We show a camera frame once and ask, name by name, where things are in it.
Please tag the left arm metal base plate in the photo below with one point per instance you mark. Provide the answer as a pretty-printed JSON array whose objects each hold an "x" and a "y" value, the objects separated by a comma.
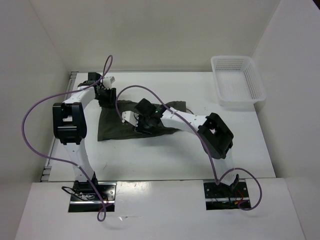
[{"x": 83, "y": 199}]

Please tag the aluminium table edge rail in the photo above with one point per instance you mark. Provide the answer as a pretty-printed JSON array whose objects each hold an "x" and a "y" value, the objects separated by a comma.
[{"x": 47, "y": 167}]

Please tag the dark olive green shorts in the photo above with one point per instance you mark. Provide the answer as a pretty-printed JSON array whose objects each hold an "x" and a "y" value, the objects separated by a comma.
[{"x": 110, "y": 126}]

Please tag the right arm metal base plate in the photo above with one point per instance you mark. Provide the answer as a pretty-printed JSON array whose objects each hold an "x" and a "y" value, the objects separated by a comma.
[{"x": 220, "y": 197}]

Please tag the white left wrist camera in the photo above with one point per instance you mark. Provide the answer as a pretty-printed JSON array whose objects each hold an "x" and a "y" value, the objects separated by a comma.
[{"x": 108, "y": 81}]

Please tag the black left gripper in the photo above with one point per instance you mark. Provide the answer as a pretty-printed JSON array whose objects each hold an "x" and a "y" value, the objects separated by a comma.
[{"x": 112, "y": 99}]

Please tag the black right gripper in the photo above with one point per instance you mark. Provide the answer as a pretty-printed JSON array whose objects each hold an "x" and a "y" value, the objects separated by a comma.
[{"x": 139, "y": 128}]

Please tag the white perforated plastic basket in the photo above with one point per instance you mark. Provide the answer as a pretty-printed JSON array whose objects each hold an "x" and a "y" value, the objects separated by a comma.
[{"x": 237, "y": 80}]

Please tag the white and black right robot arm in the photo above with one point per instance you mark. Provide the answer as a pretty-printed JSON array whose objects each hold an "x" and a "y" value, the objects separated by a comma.
[{"x": 214, "y": 135}]

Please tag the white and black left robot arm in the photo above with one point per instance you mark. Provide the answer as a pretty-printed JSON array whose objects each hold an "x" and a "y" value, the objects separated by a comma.
[{"x": 70, "y": 127}]

